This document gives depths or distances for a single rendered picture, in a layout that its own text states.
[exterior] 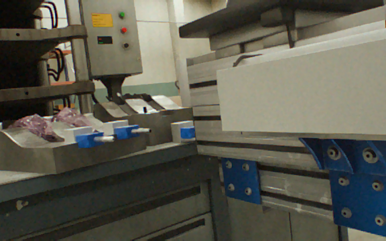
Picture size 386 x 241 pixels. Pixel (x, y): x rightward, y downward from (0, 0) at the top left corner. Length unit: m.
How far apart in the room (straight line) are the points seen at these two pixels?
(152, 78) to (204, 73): 8.36
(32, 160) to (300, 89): 0.63
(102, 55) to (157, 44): 7.35
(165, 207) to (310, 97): 0.75
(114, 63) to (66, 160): 1.18
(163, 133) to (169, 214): 0.23
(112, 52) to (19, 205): 1.20
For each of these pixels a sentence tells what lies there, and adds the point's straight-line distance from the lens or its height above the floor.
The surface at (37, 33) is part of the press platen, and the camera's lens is 1.75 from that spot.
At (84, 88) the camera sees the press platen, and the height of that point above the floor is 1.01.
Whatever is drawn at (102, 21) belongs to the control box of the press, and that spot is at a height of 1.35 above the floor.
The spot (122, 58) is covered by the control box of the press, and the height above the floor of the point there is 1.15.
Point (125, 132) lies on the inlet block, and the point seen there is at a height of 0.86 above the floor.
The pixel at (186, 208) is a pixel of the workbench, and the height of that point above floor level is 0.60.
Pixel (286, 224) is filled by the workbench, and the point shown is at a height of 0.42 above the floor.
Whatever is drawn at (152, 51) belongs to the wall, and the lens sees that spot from 9.09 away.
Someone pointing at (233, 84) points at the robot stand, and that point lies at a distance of 0.38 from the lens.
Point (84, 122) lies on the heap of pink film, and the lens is 0.98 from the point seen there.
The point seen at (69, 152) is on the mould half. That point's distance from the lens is 0.78.
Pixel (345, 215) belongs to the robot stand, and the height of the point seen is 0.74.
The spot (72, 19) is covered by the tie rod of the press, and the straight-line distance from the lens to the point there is 1.73.
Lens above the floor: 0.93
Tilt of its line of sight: 4 degrees down
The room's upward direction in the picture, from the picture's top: 7 degrees counter-clockwise
